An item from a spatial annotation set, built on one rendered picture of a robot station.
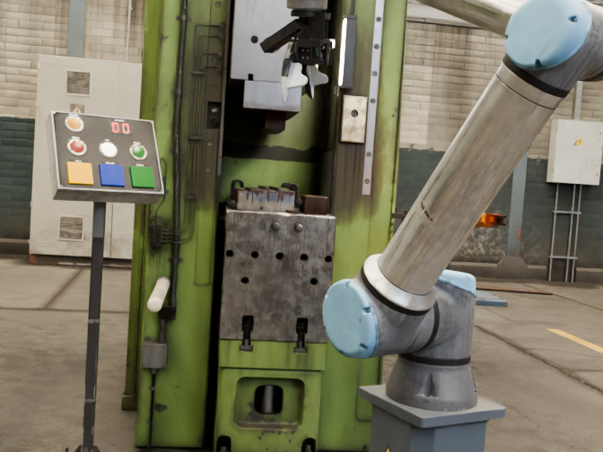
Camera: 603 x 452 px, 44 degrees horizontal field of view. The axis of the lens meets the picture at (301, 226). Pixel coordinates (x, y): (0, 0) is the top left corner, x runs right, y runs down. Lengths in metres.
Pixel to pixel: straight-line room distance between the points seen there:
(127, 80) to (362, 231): 5.36
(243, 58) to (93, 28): 6.09
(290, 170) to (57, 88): 5.10
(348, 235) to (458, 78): 6.47
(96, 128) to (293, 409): 1.19
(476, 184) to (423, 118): 7.73
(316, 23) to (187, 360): 1.55
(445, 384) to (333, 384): 1.41
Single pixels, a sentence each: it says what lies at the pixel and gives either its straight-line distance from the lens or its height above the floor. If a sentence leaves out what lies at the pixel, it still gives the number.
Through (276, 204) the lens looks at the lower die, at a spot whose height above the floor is 0.94.
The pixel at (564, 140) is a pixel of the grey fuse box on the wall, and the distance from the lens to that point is 9.50.
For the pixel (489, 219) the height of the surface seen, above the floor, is 0.95.
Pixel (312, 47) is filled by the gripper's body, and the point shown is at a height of 1.32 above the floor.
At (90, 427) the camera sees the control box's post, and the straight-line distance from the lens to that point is 2.71.
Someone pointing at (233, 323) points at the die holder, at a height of 0.53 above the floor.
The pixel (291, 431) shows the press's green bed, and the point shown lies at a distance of 2.75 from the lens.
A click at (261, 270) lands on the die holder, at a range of 2.60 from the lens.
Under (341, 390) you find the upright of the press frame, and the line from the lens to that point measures 2.94.
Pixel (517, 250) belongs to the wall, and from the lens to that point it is 9.46.
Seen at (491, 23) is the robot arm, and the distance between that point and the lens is 1.47.
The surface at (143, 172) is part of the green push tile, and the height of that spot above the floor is 1.02.
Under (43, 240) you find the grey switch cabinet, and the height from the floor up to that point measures 0.24.
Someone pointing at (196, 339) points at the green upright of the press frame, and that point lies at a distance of 2.84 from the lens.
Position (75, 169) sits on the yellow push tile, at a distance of 2.42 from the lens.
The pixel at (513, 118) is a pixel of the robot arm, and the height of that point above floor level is 1.15.
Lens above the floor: 1.04
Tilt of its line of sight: 4 degrees down
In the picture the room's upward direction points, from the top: 4 degrees clockwise
